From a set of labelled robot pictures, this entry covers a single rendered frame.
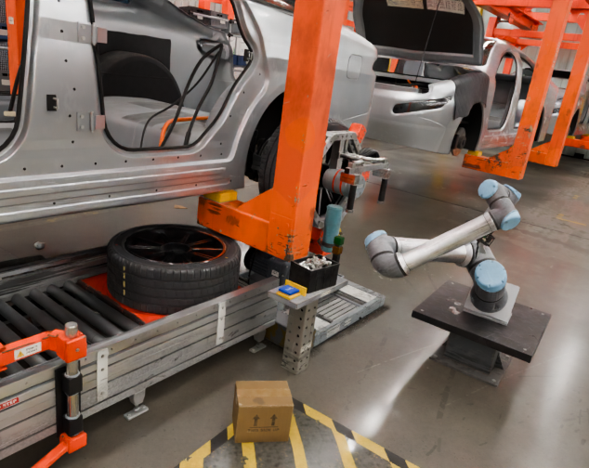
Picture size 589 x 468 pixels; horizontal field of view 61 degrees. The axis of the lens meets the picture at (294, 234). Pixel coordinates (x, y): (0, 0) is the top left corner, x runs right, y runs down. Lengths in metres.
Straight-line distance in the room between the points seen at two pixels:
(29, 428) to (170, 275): 0.81
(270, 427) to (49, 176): 1.31
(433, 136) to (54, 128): 4.02
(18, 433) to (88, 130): 1.13
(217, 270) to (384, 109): 3.41
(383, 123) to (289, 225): 3.14
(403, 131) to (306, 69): 3.14
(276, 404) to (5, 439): 0.93
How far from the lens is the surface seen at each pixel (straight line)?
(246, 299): 2.48
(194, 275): 2.33
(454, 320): 2.75
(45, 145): 2.14
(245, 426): 2.11
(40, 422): 2.00
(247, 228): 2.60
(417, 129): 5.34
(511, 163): 6.27
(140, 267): 2.36
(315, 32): 2.30
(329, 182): 2.81
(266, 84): 2.85
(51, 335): 1.86
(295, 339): 2.48
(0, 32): 5.85
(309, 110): 2.29
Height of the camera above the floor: 1.45
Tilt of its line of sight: 19 degrees down
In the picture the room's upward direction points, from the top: 8 degrees clockwise
